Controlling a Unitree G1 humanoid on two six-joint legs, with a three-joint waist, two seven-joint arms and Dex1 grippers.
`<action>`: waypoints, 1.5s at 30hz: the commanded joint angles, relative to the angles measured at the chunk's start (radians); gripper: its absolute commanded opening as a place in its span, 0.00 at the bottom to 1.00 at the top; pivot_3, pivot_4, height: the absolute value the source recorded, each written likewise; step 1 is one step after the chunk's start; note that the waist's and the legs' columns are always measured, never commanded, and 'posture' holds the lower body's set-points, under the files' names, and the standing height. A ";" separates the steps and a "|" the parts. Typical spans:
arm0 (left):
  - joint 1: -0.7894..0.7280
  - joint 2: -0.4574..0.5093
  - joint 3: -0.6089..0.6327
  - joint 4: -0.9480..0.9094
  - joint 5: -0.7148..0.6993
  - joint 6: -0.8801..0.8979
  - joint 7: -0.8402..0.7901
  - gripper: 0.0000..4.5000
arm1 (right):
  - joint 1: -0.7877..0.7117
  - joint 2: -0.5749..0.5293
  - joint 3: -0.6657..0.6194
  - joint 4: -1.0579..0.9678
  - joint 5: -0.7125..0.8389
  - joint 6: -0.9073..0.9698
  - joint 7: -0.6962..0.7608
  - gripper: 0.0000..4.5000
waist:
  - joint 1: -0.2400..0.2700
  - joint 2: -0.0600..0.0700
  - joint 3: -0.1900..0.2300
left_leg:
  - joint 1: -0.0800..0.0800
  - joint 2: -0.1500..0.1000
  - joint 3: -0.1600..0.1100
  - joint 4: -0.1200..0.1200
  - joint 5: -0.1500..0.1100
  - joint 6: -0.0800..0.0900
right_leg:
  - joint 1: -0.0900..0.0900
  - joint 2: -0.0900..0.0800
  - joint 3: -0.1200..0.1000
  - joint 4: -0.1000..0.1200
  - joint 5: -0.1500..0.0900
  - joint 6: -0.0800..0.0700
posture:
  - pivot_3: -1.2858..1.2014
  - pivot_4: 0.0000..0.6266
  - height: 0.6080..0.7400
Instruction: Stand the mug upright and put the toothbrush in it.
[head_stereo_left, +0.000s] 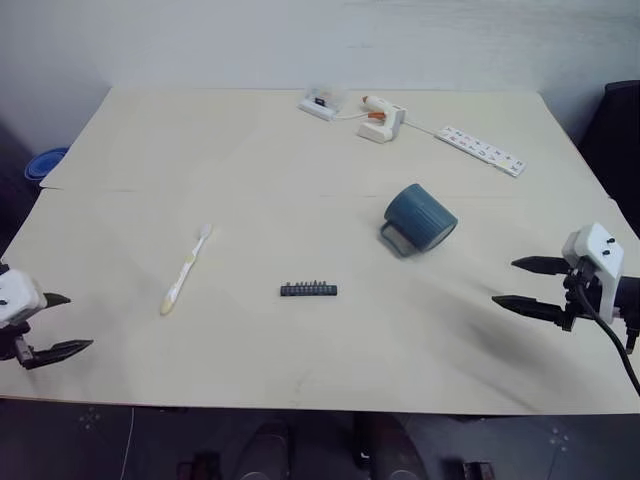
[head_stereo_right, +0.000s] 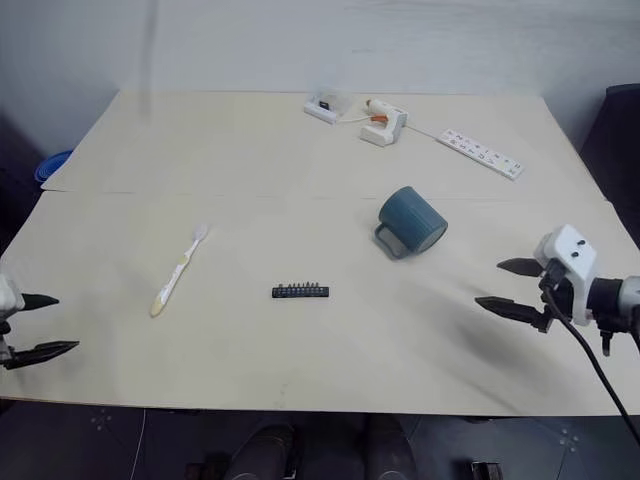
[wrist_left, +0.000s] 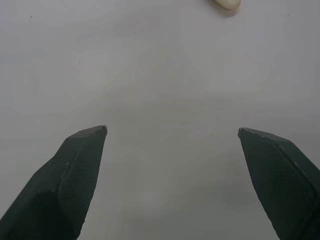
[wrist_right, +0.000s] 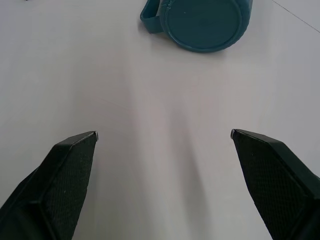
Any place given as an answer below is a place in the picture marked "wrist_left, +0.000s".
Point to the cream white rounded object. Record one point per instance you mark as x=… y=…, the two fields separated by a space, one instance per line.
x=228 y=3

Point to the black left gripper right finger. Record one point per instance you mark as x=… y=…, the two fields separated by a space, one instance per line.
x=280 y=180

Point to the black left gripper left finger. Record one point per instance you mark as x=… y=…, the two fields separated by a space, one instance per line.
x=62 y=190

